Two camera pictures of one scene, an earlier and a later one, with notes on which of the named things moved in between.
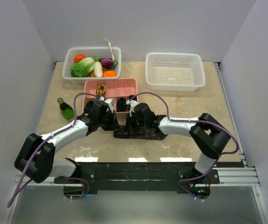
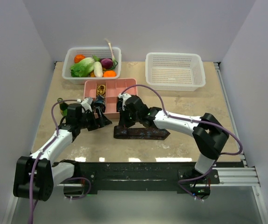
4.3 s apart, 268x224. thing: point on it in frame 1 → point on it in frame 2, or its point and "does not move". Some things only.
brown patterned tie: x=124 y=132 does not move
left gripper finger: x=116 y=125 → x=103 y=120
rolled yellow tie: x=101 y=90 does not move
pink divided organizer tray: x=121 y=90 does not move
